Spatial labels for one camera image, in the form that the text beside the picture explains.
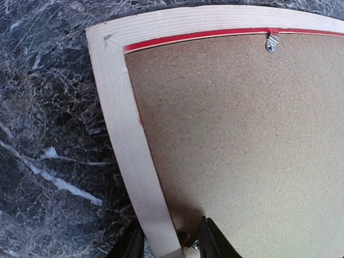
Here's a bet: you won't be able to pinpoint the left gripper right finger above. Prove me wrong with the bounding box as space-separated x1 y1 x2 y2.
198 216 242 258

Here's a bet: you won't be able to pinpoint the metal frame turn clip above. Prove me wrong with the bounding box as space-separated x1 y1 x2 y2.
177 231 199 250

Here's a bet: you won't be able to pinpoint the red wooden picture frame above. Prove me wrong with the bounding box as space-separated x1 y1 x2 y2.
86 5 343 257

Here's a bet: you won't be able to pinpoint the brown frame backing board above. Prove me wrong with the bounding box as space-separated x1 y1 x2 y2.
126 34 343 257

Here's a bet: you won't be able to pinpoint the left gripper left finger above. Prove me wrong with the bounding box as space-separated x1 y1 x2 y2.
107 220 144 258

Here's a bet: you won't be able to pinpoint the metal top turn clip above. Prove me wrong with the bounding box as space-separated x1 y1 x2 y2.
266 31 280 53

